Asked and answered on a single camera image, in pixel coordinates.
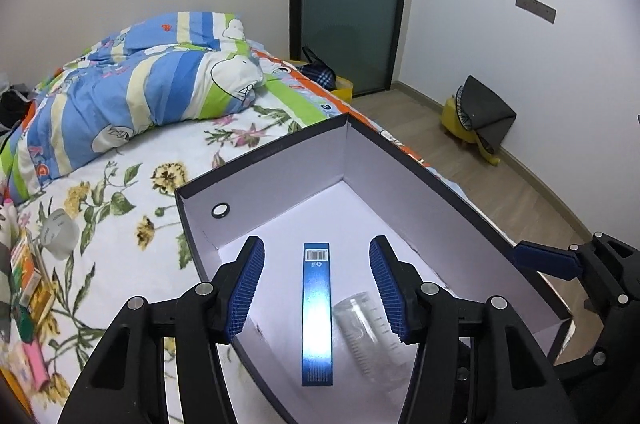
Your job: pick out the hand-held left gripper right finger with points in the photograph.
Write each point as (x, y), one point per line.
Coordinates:
(387, 289)

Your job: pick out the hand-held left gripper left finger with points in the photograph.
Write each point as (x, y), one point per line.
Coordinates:
(245, 289)

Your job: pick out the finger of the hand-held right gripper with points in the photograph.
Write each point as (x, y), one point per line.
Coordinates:
(542, 256)
(585, 364)

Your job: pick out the clear measuring cup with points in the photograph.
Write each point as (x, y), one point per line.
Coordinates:
(360, 329)

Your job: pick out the blue slim carton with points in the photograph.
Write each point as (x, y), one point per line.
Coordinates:
(317, 314)

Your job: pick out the black cardboard box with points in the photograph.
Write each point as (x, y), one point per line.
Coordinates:
(400, 184)

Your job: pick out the yellow medicine box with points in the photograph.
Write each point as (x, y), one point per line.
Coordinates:
(42, 301)

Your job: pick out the pink pencil case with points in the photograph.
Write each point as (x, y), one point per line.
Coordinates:
(36, 361)

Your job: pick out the white floral blanket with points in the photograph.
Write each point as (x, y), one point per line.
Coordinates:
(130, 224)

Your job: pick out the dark grey cushion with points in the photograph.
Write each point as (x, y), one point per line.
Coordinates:
(487, 109)

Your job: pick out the yellow stool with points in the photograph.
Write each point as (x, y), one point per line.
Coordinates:
(452, 119)

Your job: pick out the yellow bin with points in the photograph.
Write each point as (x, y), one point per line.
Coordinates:
(345, 87)

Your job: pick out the small green tube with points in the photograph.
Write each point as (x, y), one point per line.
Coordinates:
(22, 324)

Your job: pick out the dark plaid bag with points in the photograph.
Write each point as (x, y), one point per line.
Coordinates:
(320, 72)

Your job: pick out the striped cartoon duvet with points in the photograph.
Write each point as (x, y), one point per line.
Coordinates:
(165, 74)

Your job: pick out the frosted glass door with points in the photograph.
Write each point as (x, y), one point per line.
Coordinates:
(345, 4)

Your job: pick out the black jacket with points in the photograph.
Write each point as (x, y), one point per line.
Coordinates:
(10, 109)

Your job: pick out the grey wall switch plate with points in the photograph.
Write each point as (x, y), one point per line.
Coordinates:
(535, 8)

